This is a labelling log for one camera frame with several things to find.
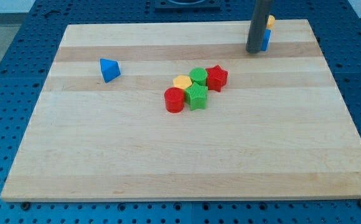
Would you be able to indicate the yellow block behind rod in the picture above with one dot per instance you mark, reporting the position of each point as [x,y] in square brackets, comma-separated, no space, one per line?
[270,22]

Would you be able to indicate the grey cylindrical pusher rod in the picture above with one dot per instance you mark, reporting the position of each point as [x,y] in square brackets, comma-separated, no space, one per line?
[258,25]

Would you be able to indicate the wooden board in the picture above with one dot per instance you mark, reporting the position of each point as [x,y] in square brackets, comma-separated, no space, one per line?
[278,130]

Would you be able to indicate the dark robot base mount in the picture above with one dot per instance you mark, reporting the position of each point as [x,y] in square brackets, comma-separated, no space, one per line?
[186,4]

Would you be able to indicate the green cylinder block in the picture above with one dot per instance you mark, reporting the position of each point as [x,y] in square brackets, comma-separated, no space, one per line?
[198,75]

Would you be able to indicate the green star block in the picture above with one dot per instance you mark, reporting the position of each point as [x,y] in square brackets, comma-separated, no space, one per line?
[196,96]

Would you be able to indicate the red cylinder block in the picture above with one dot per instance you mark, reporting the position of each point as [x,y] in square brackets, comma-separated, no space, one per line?
[174,99]

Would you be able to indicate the yellow hexagon block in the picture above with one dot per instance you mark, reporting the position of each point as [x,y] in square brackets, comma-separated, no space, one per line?
[182,82]

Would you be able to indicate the blue cube block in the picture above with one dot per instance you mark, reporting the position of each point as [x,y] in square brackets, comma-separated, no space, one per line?
[266,40]

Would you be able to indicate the blue triangle block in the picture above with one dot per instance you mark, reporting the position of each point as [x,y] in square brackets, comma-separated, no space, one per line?
[110,69]

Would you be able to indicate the red star block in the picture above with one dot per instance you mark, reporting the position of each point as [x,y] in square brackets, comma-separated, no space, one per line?
[216,78]

